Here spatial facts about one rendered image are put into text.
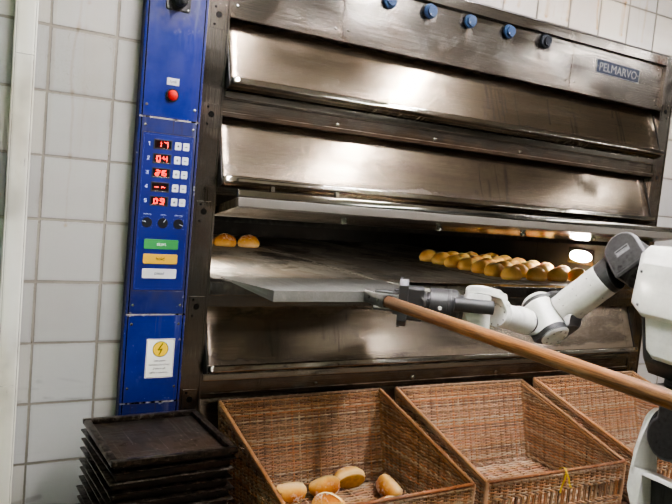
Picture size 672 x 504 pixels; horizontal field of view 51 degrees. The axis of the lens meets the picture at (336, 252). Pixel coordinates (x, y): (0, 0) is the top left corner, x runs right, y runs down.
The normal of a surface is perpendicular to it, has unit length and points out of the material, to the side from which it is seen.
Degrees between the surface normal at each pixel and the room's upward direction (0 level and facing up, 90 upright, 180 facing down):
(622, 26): 90
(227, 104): 90
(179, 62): 90
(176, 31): 90
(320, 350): 70
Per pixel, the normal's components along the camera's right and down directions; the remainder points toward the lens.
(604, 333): 0.50, -0.22
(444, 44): 0.49, 0.12
